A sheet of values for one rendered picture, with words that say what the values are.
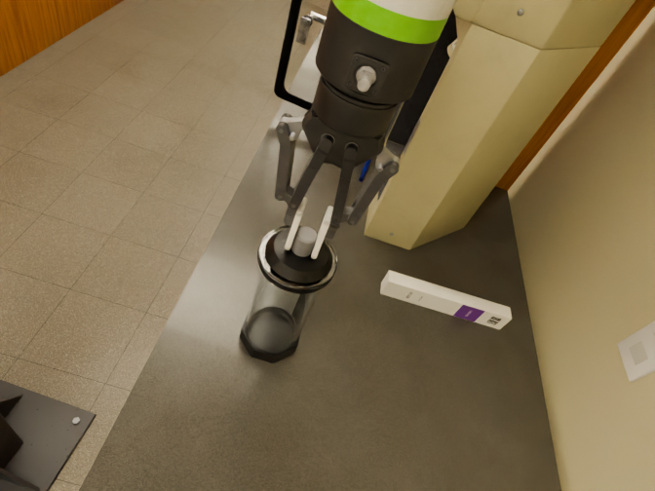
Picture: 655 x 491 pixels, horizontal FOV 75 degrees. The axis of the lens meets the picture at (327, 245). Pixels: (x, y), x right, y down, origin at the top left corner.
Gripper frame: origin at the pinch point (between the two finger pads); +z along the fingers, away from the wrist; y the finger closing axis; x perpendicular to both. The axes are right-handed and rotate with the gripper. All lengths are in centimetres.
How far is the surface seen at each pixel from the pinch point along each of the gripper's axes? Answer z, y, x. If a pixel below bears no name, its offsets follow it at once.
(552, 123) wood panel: 5, 51, 69
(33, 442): 120, -57, -7
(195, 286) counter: 27.9, -15.2, 4.9
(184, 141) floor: 122, -78, 155
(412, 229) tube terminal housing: 21.6, 22.1, 31.4
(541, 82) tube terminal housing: -13.4, 29.0, 36.5
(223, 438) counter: 27.9, -1.7, -17.9
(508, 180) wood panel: 25, 51, 69
